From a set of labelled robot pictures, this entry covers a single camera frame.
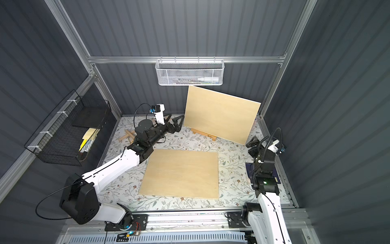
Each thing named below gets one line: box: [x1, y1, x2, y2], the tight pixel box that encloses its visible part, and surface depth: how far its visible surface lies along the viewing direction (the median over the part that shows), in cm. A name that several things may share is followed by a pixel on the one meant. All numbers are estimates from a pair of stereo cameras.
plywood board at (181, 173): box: [138, 148, 219, 200], surface depth 90 cm
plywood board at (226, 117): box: [183, 85, 262, 146], surface depth 93 cm
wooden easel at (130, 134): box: [118, 129, 137, 145], surface depth 108 cm
